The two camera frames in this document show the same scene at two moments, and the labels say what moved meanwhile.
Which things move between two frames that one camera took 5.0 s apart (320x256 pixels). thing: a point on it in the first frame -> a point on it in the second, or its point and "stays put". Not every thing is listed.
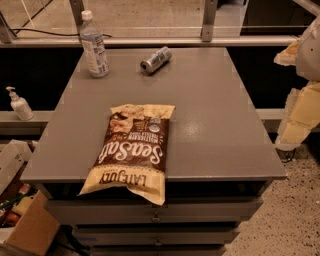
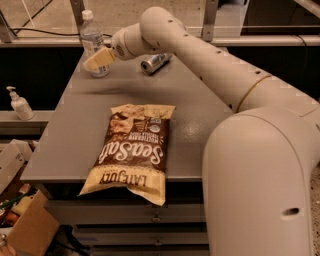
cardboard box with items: [27, 228] stays put
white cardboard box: [13, 154] stays put
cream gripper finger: [301, 115] -> [127, 42]
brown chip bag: [133, 152] stays put
